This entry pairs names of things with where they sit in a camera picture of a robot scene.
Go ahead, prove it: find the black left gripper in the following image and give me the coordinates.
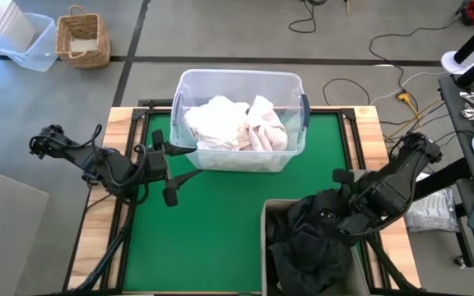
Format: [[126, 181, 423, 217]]
[[142, 128, 204, 208]]

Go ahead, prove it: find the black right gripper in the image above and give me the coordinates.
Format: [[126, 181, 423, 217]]
[[318, 167, 362, 238]]

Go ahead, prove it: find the black garment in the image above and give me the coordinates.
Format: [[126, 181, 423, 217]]
[[266, 193, 360, 257]]

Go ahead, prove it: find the thin white garment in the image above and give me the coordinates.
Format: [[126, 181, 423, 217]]
[[183, 95, 251, 152]]

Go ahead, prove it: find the cream lace garment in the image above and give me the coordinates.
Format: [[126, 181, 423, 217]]
[[235, 124, 255, 152]]

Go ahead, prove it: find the pale pink cream garment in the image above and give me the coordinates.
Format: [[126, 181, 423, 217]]
[[243, 95, 290, 154]]

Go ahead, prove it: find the dark green garment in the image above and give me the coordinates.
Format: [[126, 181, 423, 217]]
[[267, 240, 356, 296]]

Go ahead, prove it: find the green table mat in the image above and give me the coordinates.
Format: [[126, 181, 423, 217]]
[[122, 112, 366, 294]]

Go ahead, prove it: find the beige fabric bin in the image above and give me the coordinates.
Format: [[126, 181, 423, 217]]
[[259, 197, 373, 296]]

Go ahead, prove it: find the clear plastic bag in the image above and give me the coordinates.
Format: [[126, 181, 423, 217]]
[[402, 186, 461, 234]]

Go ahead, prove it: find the yellow power plug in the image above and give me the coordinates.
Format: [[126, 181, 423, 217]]
[[395, 91, 422, 119]]

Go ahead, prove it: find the clear plastic storage bin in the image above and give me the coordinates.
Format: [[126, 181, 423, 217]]
[[169, 68, 312, 174]]

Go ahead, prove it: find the white paper sheet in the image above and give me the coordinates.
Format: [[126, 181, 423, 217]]
[[68, 37, 100, 54]]

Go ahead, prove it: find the white base pole stand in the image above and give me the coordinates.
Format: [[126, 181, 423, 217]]
[[439, 7, 474, 76]]

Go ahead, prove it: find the wicker basket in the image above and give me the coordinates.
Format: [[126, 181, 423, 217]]
[[54, 4, 112, 71]]

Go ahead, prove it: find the small clear empty bin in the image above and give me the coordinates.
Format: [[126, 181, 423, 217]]
[[0, 12, 59, 73]]

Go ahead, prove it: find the black table frame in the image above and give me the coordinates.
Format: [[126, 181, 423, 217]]
[[61, 97, 424, 296]]

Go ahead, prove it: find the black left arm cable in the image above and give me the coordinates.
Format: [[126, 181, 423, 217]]
[[66, 123, 151, 206]]

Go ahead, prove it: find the black looped floor cable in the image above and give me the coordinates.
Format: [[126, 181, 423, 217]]
[[322, 77, 372, 108]]

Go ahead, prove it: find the yellow floor cable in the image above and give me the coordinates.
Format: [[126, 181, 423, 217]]
[[386, 98, 443, 141]]

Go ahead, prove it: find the white floor cable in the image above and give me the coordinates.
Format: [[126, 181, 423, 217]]
[[369, 71, 448, 107]]

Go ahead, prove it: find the long black floor cable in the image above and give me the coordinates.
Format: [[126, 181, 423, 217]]
[[367, 15, 465, 102]]

